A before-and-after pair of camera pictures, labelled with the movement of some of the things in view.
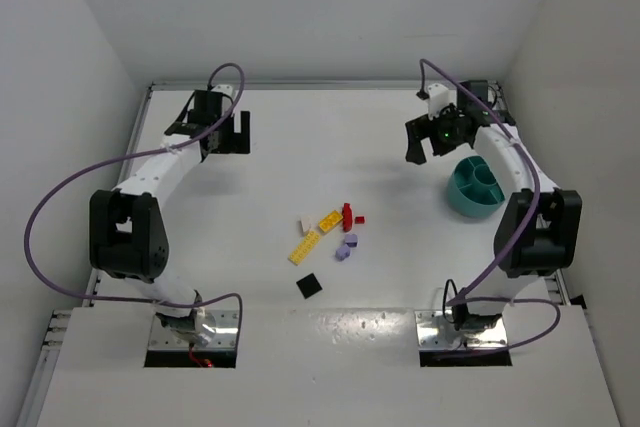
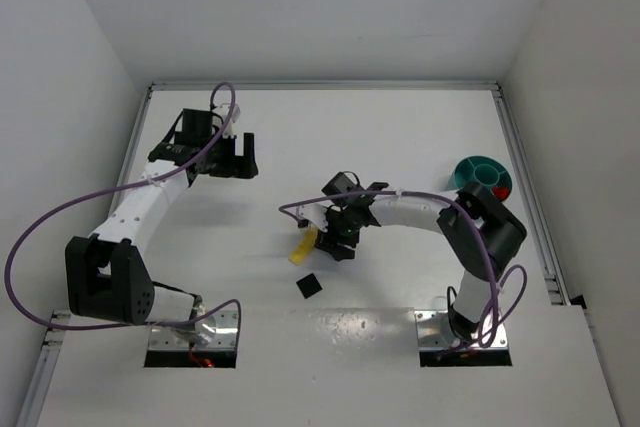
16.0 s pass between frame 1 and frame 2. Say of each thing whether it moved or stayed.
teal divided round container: stayed
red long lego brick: moved
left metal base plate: stayed
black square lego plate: stayed
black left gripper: moved
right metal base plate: stayed
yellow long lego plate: stayed
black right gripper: moved
